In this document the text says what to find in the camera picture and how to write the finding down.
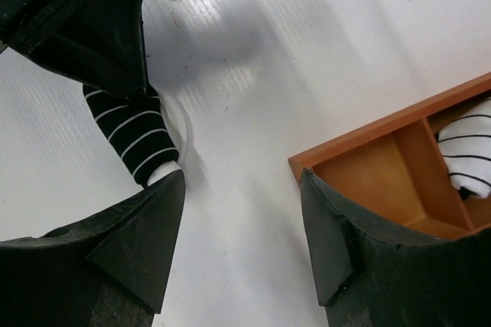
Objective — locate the black white striped sock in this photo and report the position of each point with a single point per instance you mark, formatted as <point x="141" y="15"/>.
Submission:
<point x="136" y="130"/>

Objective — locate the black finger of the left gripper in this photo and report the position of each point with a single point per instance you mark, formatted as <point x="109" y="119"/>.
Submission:
<point x="95" y="42"/>

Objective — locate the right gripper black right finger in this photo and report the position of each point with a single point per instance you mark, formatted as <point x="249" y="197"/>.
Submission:
<point x="370" y="271"/>

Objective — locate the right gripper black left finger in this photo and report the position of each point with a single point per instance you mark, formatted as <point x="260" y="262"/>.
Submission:
<point x="109" y="269"/>

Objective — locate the orange compartment tray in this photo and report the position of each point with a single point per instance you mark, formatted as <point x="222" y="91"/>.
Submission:
<point x="393" y="167"/>

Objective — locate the white grey striped rolled sock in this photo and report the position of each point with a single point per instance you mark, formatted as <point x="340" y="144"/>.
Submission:
<point x="465" y="147"/>

